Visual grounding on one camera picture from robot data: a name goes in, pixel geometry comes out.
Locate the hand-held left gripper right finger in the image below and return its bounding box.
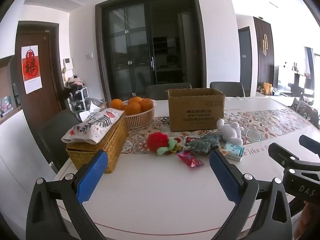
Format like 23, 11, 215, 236
209, 150, 293, 240

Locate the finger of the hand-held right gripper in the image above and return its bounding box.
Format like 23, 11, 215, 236
269, 142, 300, 167
299, 135, 320, 153

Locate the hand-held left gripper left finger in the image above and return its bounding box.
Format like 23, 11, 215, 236
26, 150, 109, 240

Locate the yellow cartoon plush toy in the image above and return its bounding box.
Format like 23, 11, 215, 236
172, 139, 184, 153

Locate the brown cardboard box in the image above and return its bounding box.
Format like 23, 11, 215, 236
167, 88, 225, 132

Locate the person's right hand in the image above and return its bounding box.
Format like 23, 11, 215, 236
294, 201, 320, 240

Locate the teal tissue pack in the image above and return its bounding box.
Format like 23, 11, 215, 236
222, 142, 245, 162

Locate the floral patterned table runner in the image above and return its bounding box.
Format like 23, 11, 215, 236
122, 109, 313, 155

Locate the chair with patterned cushion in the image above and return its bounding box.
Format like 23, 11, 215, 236
291, 97, 320, 128

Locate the red snack packet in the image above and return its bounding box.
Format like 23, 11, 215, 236
176, 150, 204, 168

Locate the grey green plush toy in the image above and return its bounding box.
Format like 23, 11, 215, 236
186, 133, 224, 155

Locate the woven wicker tissue box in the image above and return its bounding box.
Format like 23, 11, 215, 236
65, 116, 128, 174

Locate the white figurine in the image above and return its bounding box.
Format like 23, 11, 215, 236
216, 118, 244, 146

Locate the floral cloth box cover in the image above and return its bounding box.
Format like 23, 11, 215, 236
61, 107, 125, 145

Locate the dark grey dining chair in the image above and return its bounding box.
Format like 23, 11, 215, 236
209, 81, 245, 98
145, 82, 192, 101
39, 109, 83, 173

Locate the white tissue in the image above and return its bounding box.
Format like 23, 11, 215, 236
79, 101, 103, 122

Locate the television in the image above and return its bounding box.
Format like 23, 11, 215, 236
274, 65, 296, 92

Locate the woven fruit basket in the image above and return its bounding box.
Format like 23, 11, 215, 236
122, 100, 157, 130

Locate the open box on floor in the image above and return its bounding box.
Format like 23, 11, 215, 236
85, 97, 104, 110

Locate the red knitted strawberry toy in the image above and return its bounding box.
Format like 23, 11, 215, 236
147, 132, 175, 156

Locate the white shoe shelf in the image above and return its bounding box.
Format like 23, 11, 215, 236
66, 86, 89, 113

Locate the pile of clothes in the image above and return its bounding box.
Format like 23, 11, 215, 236
64, 75, 84, 90

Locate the dark interior door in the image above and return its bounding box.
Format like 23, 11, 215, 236
237, 26, 253, 93

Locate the black door lock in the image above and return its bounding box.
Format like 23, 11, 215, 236
12, 84, 22, 105

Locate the brown entrance door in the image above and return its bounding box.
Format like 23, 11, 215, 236
15, 21, 66, 135

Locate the wooden side cabinet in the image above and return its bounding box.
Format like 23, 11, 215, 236
0, 55, 23, 124

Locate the glass sliding door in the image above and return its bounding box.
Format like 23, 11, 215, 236
95, 0, 208, 103

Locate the dark slatted wall panel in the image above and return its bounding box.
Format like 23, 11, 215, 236
253, 16, 274, 90

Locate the red wall calendar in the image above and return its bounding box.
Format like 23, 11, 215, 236
21, 45, 42, 95

